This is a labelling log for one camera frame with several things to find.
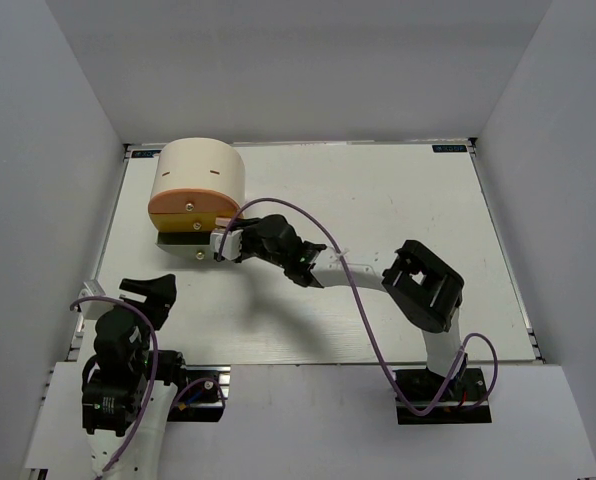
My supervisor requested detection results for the pink white mini stapler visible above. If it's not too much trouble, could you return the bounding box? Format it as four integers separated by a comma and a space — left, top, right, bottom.
215, 217, 231, 228

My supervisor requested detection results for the cream cylindrical drawer organizer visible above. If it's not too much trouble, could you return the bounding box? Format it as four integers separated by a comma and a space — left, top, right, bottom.
149, 137, 245, 212

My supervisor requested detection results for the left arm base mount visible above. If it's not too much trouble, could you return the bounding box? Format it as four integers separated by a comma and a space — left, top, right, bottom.
167, 365, 231, 423

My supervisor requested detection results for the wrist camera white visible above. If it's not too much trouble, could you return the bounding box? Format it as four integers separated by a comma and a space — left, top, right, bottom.
77, 279, 105, 320
209, 229, 242, 262

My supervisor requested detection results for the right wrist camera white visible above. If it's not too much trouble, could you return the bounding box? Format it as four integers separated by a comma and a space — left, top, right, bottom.
209, 229, 242, 262

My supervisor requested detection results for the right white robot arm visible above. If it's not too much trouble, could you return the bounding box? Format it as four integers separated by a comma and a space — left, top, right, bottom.
222, 214, 466, 399

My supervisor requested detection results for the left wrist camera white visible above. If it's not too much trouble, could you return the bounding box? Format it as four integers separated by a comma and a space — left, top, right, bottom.
77, 279, 105, 320

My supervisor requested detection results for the grey-green bottom drawer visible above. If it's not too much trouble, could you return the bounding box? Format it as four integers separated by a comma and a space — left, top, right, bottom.
156, 231, 214, 260

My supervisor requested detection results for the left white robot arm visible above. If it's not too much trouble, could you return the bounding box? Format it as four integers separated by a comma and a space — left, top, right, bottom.
72, 274, 190, 479

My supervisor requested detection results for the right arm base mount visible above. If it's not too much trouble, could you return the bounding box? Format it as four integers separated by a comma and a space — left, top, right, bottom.
394, 368, 492, 425

